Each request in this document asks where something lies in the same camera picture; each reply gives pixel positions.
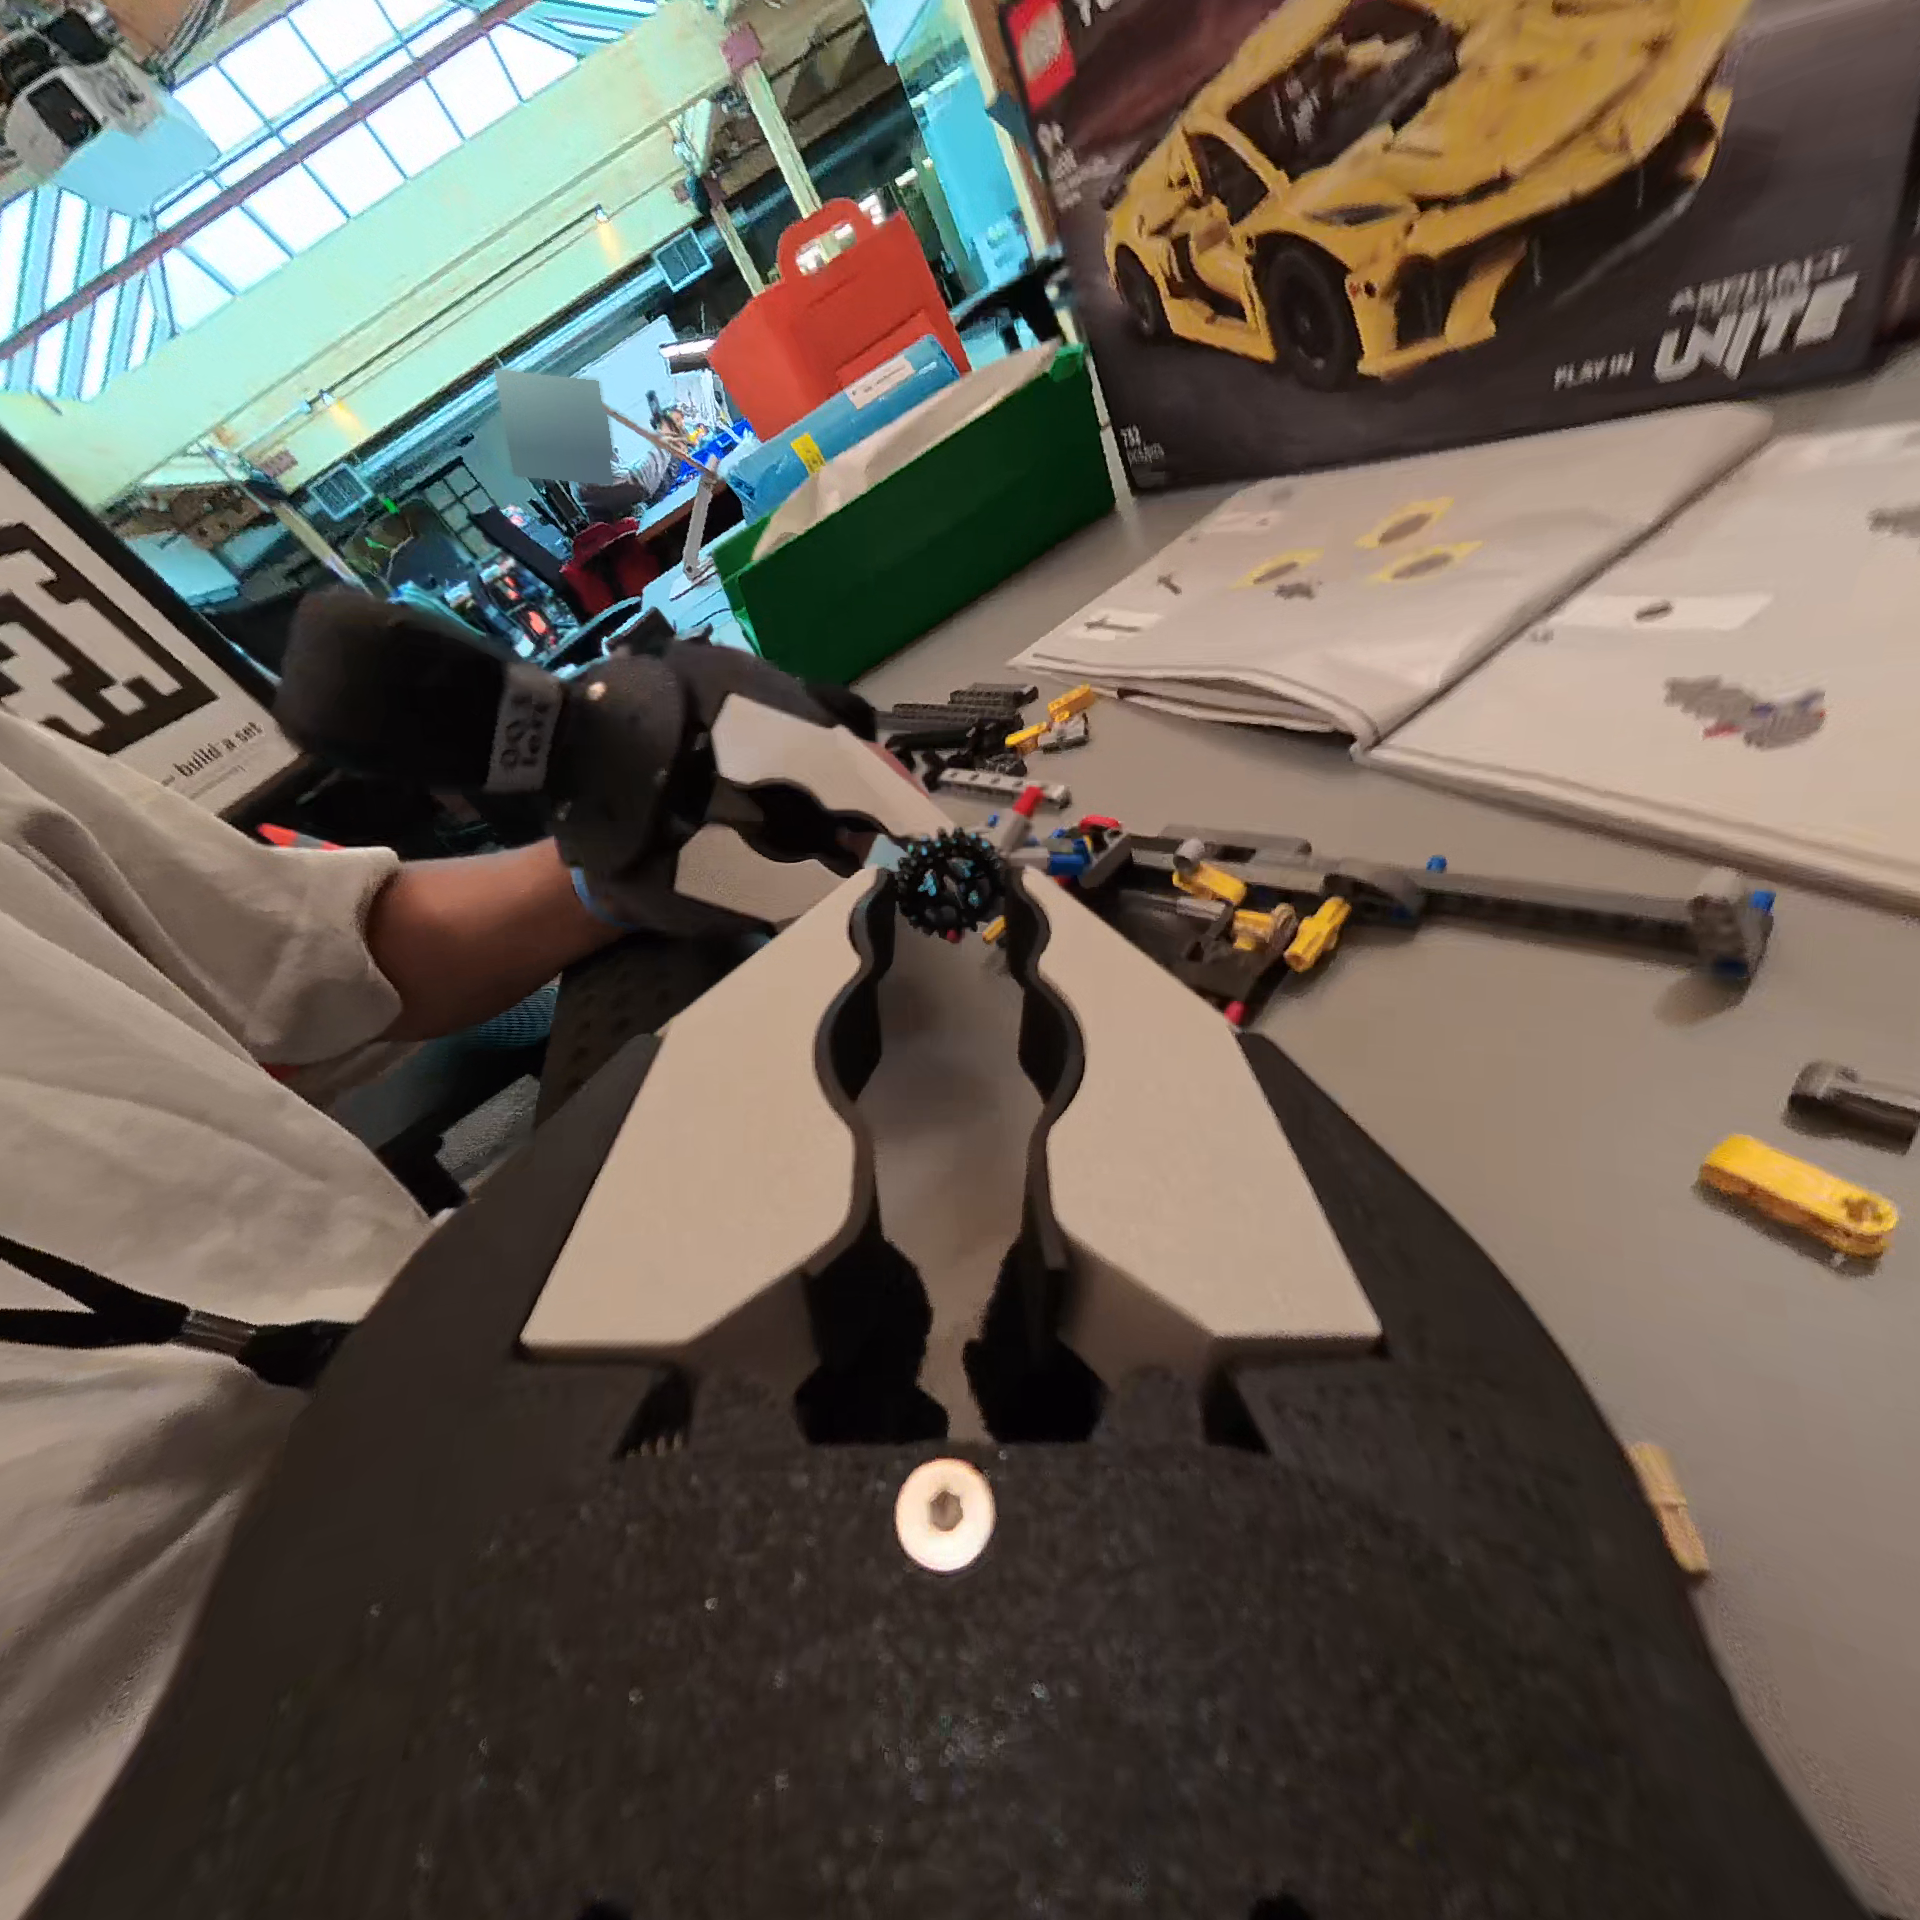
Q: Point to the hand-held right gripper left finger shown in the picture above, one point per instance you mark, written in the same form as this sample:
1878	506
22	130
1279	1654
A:
704	1200

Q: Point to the blue wristband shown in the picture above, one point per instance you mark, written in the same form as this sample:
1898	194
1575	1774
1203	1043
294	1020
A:
593	900

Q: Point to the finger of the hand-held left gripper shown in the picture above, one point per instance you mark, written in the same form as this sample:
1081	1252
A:
749	887
803	757

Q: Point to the green plastic bin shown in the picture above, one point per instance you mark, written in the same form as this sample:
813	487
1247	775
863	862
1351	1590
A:
930	562

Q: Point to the teal mesh office chair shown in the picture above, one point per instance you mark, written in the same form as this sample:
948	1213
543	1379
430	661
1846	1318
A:
480	1036

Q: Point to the white sign with black pattern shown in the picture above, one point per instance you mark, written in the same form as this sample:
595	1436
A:
90	645

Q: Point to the white ceiling projector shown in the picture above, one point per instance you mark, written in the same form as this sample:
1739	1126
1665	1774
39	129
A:
90	120

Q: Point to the long dark lego chassis assembly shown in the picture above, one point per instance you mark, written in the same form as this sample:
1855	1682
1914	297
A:
1559	900

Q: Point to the yellow car lego set box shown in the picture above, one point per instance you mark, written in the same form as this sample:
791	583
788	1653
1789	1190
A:
1501	225

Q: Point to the red office chair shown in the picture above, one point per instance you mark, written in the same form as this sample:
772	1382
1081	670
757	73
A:
608	571

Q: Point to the small pile of lego beams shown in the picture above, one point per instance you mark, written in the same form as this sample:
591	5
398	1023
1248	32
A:
975	712

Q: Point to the orange tote bag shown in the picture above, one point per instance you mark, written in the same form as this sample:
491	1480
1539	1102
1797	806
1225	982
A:
855	323

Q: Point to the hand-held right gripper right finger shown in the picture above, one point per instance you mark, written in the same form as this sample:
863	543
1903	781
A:
1200	1200

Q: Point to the dark grey lego connector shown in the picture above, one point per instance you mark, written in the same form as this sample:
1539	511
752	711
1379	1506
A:
1853	1102

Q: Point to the grey lego gear shaft assembly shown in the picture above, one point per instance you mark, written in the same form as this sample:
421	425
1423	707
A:
948	885

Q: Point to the person's left forearm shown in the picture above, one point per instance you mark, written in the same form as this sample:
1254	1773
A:
480	930

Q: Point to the blue plastic roll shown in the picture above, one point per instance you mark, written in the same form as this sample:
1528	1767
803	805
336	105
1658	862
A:
818	442

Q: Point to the yellow lego liftarm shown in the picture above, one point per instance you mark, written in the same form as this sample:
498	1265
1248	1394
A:
1785	1186

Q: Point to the white t-shirt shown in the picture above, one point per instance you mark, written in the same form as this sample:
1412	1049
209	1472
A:
151	1049

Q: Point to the open instruction booklet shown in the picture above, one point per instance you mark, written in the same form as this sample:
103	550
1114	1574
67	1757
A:
1426	599

